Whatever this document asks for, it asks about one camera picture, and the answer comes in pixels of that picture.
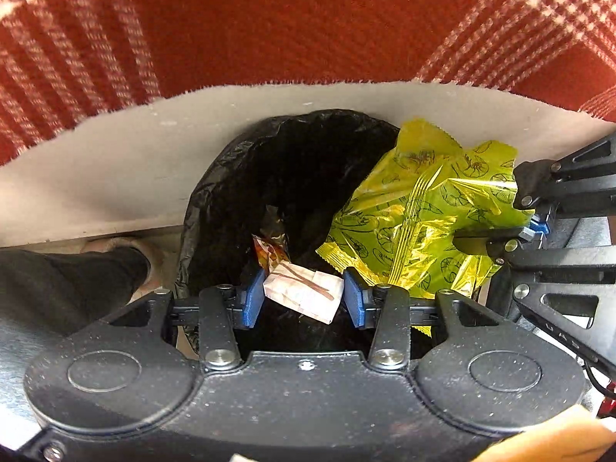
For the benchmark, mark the person's dark trouser leg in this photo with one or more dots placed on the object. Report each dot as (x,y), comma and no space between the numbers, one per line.
(57,284)

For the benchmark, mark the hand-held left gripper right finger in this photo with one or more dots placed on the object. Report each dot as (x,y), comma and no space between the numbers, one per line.
(355,301)

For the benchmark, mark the small orange packet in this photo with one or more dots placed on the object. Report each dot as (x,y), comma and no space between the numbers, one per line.
(269,252)

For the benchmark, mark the red plaid blanket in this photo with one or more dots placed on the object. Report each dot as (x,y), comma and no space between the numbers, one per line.
(288,19)

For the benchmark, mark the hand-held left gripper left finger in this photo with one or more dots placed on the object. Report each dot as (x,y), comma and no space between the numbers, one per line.
(252,301)

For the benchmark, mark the black trash bin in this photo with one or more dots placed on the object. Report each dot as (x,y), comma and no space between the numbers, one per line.
(298,173)

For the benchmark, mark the white paper wrapper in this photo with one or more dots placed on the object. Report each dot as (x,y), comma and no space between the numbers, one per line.
(298,288)

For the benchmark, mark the yellow lemon print packet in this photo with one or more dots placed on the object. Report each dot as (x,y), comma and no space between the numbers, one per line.
(409,211)

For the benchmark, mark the beige slipper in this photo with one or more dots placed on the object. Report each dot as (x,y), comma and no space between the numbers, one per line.
(156,269)

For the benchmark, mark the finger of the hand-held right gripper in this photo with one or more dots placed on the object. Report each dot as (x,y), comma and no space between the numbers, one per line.
(534,185)
(500,246)

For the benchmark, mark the peach cloth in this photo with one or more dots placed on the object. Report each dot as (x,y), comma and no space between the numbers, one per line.
(568,438)

